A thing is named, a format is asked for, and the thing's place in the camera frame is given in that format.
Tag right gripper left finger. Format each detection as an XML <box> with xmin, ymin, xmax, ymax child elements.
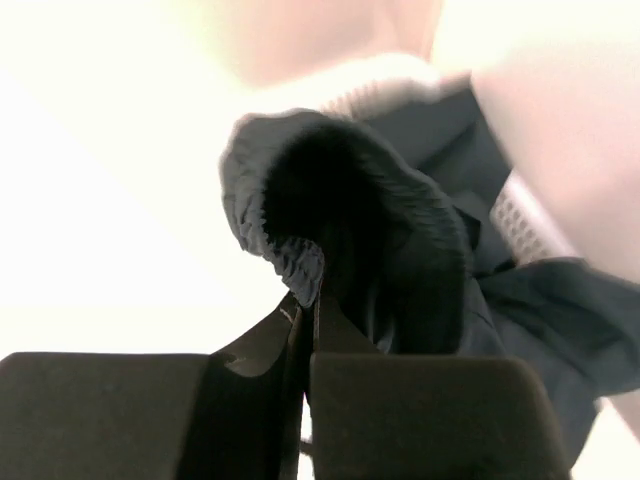
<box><xmin>1</xmin><ymin>296</ymin><xmax>303</xmax><ymax>479</ymax></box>

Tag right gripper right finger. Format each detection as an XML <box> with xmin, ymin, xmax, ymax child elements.
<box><xmin>309</xmin><ymin>295</ymin><xmax>570</xmax><ymax>479</ymax></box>

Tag dark navy shorts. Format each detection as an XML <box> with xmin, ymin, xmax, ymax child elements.
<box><xmin>220</xmin><ymin>109</ymin><xmax>639</xmax><ymax>478</ymax></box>

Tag white perforated plastic basket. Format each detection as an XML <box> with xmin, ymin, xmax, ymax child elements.
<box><xmin>309</xmin><ymin>54</ymin><xmax>578</xmax><ymax>264</ymax></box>

